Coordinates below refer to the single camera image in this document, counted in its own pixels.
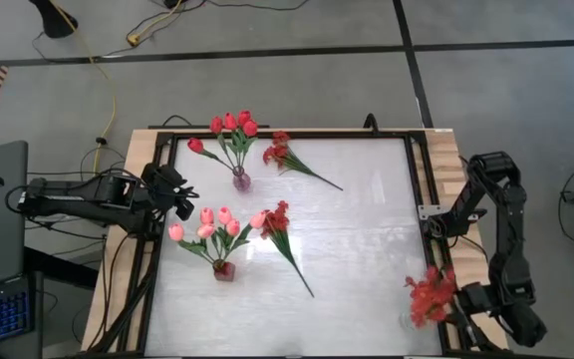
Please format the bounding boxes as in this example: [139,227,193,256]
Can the clear glass vase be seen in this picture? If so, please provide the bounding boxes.
[398,311,418,333]

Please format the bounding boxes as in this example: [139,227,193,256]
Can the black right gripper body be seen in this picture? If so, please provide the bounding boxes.
[454,280,498,316]

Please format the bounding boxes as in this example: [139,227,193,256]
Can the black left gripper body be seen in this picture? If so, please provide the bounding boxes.
[140,163,189,216]

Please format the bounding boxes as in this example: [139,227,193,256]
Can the red glass vase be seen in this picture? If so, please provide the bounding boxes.
[212,259,237,283]

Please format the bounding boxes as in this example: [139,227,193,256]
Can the pink tulip stems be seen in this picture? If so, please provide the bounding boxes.
[87,128,505,359]

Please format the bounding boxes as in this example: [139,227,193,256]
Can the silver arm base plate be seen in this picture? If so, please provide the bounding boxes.
[418,203,487,221]

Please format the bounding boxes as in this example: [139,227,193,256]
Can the black stand foot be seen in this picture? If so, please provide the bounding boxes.
[28,0,80,40]

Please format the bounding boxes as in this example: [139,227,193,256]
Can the laptop computer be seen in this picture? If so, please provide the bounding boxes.
[0,140,44,359]

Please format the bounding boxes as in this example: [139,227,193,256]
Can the black desk base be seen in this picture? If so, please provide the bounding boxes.
[22,246,100,290]

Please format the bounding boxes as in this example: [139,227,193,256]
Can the long yellow cable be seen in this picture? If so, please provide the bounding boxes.
[49,0,119,176]

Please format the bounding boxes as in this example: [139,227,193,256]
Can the purple glass vase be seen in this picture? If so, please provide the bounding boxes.
[231,167,252,193]

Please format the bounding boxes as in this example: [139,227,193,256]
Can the yellow cable with plug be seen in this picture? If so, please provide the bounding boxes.
[126,0,184,47]

